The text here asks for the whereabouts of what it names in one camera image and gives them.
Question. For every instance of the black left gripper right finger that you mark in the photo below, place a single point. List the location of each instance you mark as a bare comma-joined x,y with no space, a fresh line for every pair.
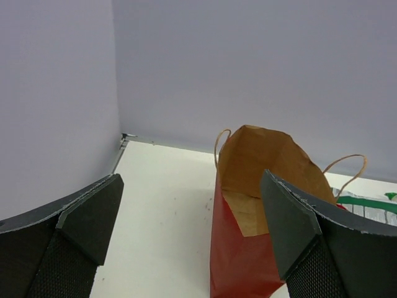
322,250

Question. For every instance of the green white snack pack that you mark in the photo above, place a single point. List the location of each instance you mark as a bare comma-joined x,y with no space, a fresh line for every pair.
382,209

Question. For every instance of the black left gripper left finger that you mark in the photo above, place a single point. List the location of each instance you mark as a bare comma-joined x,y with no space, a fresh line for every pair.
55,250

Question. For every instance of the red paper bag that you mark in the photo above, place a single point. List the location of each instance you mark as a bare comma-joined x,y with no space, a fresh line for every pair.
243,260

